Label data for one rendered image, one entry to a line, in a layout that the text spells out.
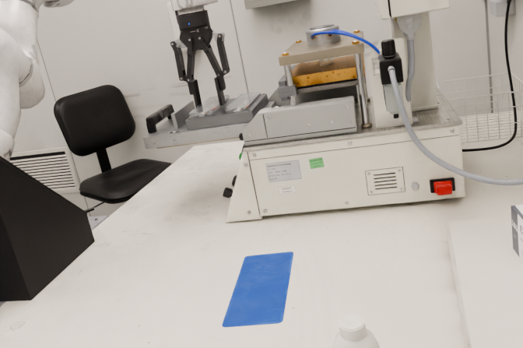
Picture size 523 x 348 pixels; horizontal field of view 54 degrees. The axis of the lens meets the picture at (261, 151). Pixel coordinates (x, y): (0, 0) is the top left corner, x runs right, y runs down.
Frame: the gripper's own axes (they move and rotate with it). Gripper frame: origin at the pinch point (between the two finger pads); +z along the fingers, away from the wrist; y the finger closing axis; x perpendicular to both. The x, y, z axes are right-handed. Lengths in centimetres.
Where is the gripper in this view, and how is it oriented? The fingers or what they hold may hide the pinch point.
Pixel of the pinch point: (208, 93)
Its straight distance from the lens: 131.1
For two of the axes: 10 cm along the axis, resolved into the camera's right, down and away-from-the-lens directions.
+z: 1.7, 9.4, 2.8
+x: -1.8, 3.1, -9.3
